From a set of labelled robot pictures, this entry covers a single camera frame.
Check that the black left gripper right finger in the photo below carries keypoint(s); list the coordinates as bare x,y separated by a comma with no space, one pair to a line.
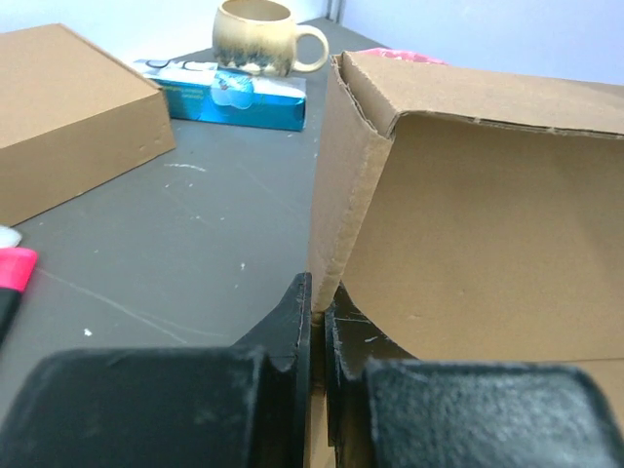
386,408

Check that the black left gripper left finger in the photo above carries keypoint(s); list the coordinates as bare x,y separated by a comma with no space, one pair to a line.
244,405

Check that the brown cardboard box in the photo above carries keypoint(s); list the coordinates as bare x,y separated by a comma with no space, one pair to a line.
73,117
472,216

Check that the closed brown cardboard box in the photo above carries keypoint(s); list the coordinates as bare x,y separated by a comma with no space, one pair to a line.
73,117

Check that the black pink highlighter pen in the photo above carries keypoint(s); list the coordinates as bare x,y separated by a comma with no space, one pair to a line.
17,265

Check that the yellow highlighter pen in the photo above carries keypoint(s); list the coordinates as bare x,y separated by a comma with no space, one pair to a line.
9,237

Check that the blue toothbrush package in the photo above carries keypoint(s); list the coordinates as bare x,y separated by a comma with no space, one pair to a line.
203,92

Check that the pink dotted plate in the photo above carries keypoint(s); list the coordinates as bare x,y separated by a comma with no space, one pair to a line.
402,55

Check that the beige ceramic mug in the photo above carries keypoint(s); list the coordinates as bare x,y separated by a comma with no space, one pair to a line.
260,38

